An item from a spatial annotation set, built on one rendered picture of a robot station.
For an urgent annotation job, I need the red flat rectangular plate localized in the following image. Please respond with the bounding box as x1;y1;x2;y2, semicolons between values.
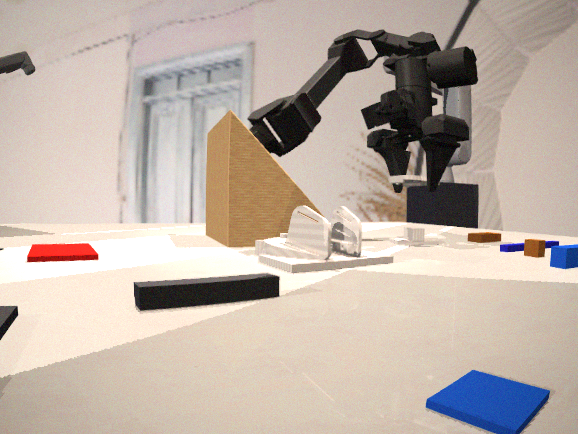
27;243;99;262

